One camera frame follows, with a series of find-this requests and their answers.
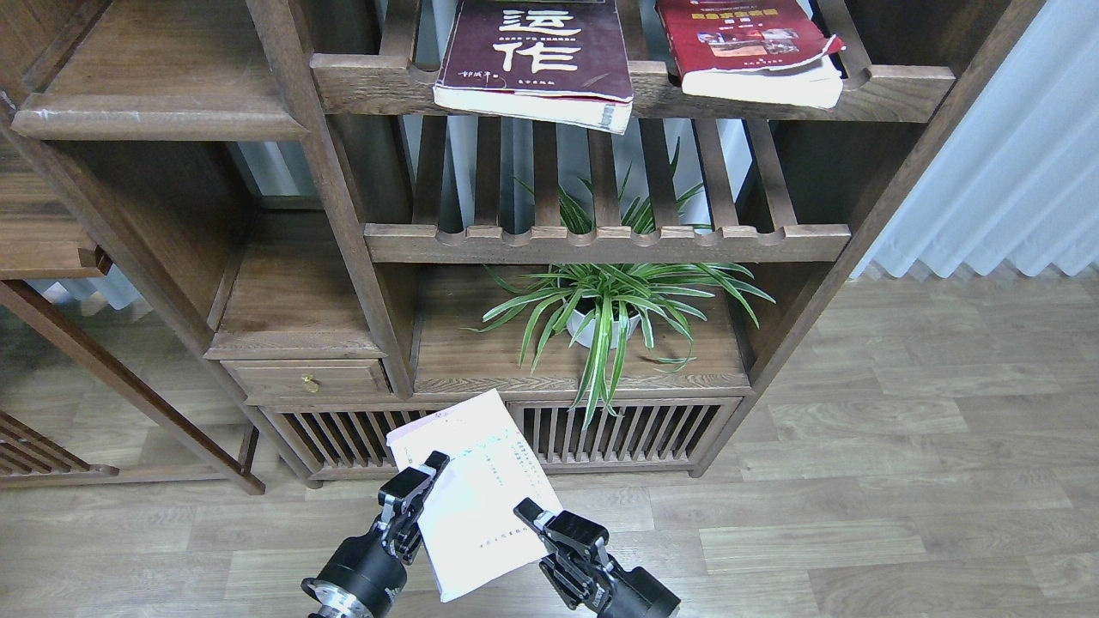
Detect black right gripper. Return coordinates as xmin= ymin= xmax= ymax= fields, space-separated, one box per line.
xmin=513 ymin=498 xmax=681 ymax=617

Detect left slatted cabinet door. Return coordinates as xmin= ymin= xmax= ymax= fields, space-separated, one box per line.
xmin=260 ymin=402 xmax=451 ymax=481

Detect red cover book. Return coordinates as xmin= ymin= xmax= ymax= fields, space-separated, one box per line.
xmin=655 ymin=1 xmax=845 ymax=109

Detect slatted cabinet door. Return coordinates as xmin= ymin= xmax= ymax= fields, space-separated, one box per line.
xmin=507 ymin=397 xmax=739 ymax=476
xmin=260 ymin=402 xmax=451 ymax=481

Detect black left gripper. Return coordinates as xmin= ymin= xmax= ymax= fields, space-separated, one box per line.
xmin=301 ymin=451 xmax=451 ymax=617

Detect green spider plant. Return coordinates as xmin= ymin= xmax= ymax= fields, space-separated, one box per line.
xmin=468 ymin=142 xmax=776 ymax=430

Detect white pleated curtain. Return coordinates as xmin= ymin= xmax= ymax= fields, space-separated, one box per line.
xmin=854 ymin=1 xmax=1098 ymax=279

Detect white lavender book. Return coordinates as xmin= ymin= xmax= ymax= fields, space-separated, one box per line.
xmin=387 ymin=390 xmax=562 ymax=603

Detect right slatted cabinet door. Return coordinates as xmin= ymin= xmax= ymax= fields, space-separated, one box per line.
xmin=507 ymin=397 xmax=739 ymax=476

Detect small wooden drawer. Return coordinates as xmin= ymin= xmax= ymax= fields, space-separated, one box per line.
xmin=222 ymin=358 xmax=389 ymax=404

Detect dark wooden bookshelf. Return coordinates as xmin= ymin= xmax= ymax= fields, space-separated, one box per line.
xmin=3 ymin=1 xmax=1043 ymax=482

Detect maroon book white characters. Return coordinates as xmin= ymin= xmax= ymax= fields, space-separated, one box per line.
xmin=433 ymin=1 xmax=635 ymax=136

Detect white plant pot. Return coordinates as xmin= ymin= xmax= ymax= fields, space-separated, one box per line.
xmin=567 ymin=302 xmax=641 ymax=349

